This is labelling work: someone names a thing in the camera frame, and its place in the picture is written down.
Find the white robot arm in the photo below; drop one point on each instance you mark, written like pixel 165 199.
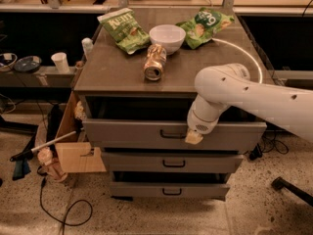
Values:
pixel 221 87

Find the cardboard box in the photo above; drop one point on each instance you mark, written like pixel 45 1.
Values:
pixel 75 153

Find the crushed gold soda can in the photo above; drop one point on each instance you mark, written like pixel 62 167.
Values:
pixel 155 62

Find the green chip bag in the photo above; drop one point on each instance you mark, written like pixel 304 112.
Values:
pixel 125 30
pixel 203 26

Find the patterned bowl on shelf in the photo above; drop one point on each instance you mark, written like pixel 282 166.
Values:
pixel 7 61

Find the low grey shelf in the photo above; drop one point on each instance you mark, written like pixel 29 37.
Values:
pixel 44 77

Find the green chip bag left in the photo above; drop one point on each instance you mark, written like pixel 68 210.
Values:
pixel 125 30

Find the grey drawer cabinet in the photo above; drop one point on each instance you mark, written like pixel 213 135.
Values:
pixel 112 86

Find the grey bottom drawer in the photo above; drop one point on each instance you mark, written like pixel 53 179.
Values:
pixel 177 190

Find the grey top drawer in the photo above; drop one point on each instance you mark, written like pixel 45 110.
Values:
pixel 170 135

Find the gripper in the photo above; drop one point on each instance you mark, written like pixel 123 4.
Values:
pixel 200 122

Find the green chip bag right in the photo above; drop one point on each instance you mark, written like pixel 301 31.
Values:
pixel 203 26

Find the grabber stick tool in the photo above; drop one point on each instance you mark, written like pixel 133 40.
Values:
pixel 28 154

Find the black chair leg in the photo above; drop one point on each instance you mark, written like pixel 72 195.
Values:
pixel 280 183

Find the white bowl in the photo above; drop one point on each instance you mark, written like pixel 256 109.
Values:
pixel 169 36

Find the grey drawer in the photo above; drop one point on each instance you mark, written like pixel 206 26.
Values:
pixel 177 190
pixel 170 162
pixel 170 135

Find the grey middle drawer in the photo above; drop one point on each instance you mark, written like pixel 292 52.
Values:
pixel 170 162

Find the white paper cup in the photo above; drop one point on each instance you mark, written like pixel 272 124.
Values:
pixel 60 61

